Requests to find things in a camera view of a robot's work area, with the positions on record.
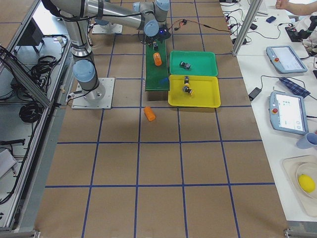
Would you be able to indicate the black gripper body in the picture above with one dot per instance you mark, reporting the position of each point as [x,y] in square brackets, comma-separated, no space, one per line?
[154,39]

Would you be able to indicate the green push button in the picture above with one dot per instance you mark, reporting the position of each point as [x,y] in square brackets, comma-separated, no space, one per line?
[155,46]

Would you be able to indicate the orange cylinder with label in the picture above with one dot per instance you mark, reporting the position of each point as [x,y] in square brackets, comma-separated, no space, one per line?
[157,59]

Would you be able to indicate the green push button apart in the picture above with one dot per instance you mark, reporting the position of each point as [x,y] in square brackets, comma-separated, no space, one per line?
[185,65]

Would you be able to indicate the yellow push button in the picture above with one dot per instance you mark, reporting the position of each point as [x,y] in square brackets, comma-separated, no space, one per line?
[187,90]
[186,81]

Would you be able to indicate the plain orange cylinder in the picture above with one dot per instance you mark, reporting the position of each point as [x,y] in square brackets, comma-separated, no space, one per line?
[150,115]

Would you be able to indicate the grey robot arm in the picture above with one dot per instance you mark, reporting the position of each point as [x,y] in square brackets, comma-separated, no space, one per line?
[149,17]
[76,15]

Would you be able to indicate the person hand at desk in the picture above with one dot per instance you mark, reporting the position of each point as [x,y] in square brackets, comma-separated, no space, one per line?
[282,4]

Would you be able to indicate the green conveyor belt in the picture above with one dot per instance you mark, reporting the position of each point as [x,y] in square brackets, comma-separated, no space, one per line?
[156,76]

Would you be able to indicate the green plastic tray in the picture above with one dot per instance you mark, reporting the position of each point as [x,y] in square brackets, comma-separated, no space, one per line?
[202,63]

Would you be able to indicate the yellow plastic tray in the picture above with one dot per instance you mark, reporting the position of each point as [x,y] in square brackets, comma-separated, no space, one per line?
[206,91]

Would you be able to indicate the black power adapter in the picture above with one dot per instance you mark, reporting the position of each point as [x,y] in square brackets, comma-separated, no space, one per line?
[254,93]

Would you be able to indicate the blue teach pendant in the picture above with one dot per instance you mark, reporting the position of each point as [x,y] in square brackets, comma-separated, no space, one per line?
[285,60]
[287,113]

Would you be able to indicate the blue checkered cloth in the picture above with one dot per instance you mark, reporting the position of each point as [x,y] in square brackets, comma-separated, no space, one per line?
[294,88]

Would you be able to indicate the blue mug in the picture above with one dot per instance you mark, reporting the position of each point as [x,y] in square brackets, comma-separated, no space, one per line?
[307,141]

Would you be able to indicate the beige tray with bowl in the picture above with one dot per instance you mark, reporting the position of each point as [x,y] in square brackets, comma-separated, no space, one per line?
[296,166]

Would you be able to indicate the yellow lemon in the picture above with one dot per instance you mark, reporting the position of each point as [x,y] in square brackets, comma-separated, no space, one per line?
[306,183]

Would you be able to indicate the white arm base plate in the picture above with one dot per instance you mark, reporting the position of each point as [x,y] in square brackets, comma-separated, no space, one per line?
[100,98]
[108,29]

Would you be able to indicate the aluminium frame post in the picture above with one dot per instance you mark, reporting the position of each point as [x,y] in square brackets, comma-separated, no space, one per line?
[253,9]

